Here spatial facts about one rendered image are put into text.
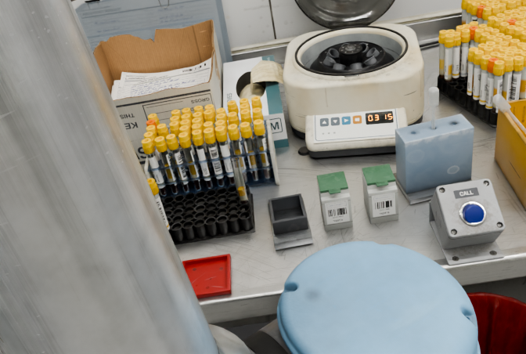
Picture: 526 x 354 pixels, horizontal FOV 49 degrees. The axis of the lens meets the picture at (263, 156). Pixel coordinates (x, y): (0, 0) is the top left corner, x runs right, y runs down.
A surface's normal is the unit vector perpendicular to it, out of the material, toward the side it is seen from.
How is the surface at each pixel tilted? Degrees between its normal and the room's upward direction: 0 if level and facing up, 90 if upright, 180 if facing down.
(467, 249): 0
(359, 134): 25
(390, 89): 90
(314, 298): 7
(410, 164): 90
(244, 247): 0
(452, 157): 90
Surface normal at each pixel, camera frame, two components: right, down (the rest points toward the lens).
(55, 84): 0.85, 0.01
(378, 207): 0.05, 0.55
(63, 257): 0.41, 0.31
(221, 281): -0.16, -0.82
